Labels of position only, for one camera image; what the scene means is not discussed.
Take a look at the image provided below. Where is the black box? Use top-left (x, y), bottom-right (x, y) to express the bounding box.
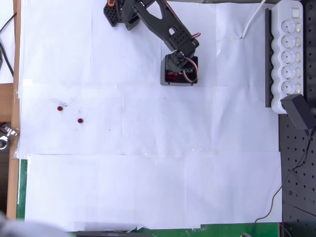
top-left (159, 55), bottom-right (199, 87)

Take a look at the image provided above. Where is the white paper table cover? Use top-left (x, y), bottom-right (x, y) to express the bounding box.
top-left (16, 0), bottom-right (283, 233)

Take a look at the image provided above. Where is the white keyboard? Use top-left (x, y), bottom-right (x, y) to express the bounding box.
top-left (271, 0), bottom-right (304, 115)

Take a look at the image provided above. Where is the black power adapter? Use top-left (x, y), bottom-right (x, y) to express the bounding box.
top-left (280, 93), bottom-right (314, 130)

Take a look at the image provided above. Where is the black pegboard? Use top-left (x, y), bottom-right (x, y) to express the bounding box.
top-left (278, 0), bottom-right (316, 237)

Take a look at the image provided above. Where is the silver metal clamp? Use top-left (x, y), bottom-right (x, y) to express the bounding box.
top-left (0, 125), bottom-right (20, 149)

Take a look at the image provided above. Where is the dark flat device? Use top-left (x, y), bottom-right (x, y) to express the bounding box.
top-left (76, 230), bottom-right (151, 237)

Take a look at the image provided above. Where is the green cutting mat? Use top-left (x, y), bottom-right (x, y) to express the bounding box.
top-left (16, 159), bottom-right (281, 237)

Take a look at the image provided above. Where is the blurry grey object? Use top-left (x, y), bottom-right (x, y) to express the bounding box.
top-left (0, 211), bottom-right (71, 237)

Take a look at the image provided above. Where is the red white servo cable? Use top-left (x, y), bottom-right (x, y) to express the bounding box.
top-left (182, 32), bottom-right (202, 84)

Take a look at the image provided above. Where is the thin black adapter cable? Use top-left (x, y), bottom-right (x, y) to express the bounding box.
top-left (251, 128), bottom-right (314, 237)

